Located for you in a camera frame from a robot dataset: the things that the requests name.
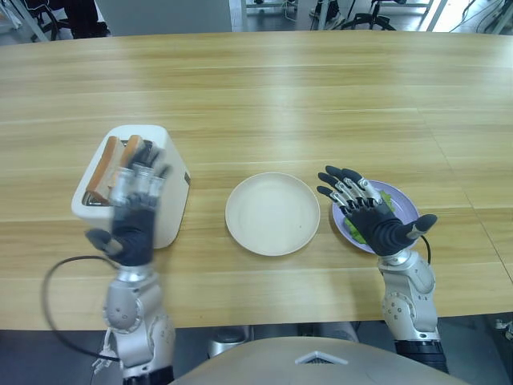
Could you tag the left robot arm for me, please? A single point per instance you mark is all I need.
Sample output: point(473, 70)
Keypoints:
point(138, 321)

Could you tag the robot body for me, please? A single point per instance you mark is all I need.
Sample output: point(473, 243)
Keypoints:
point(304, 369)

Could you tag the cream plate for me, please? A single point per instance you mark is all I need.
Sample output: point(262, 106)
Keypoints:
point(272, 214)

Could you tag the bread slice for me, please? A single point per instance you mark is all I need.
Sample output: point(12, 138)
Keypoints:
point(105, 164)
point(131, 149)

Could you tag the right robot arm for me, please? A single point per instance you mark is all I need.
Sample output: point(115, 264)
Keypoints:
point(413, 297)

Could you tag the purple plate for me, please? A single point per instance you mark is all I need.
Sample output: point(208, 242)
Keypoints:
point(405, 204)

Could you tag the cream toaster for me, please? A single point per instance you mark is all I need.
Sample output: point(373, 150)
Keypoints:
point(170, 208)

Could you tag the green lettuce leaf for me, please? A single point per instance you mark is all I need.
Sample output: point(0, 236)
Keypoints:
point(356, 234)

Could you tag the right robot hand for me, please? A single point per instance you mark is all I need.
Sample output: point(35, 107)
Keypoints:
point(378, 226)

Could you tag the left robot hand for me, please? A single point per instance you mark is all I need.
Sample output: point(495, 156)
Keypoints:
point(134, 236)

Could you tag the black office chair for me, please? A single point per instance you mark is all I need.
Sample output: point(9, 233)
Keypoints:
point(370, 20)

